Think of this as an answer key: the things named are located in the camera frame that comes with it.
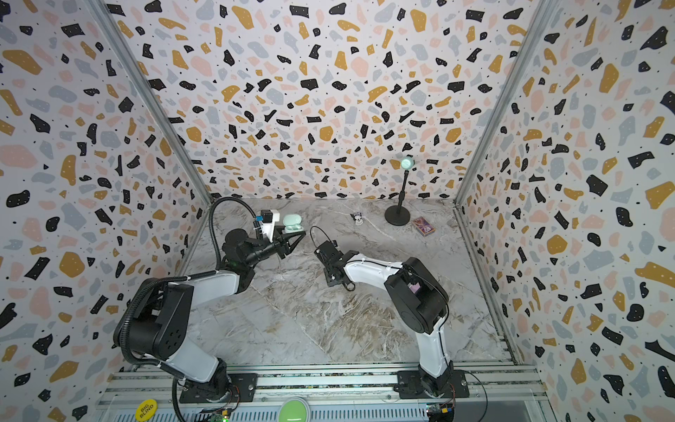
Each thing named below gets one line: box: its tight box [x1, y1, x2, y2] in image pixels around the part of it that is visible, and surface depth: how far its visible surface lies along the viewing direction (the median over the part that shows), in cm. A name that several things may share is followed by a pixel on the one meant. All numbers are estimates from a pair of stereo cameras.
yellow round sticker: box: [134, 399, 159, 422], surface depth 71 cm
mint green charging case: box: [283, 213, 305, 233], surface depth 83 cm
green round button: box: [277, 396, 312, 422], surface depth 70 cm
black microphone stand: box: [384, 169, 411, 226], surface depth 119 cm
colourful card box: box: [411, 216, 436, 237], surface depth 115 cm
